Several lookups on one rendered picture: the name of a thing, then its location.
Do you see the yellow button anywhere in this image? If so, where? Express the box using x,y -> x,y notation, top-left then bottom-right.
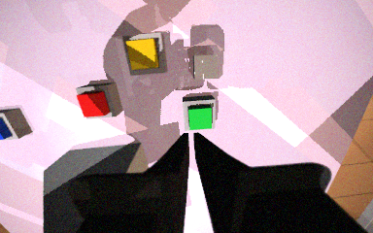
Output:
122,32 -> 168,76

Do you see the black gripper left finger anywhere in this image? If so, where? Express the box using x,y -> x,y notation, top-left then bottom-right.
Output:
68,133 -> 189,233

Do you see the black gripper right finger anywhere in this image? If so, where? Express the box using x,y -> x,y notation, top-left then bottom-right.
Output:
193,132 -> 332,233

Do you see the green button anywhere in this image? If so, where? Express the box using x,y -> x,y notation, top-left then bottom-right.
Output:
183,95 -> 216,131

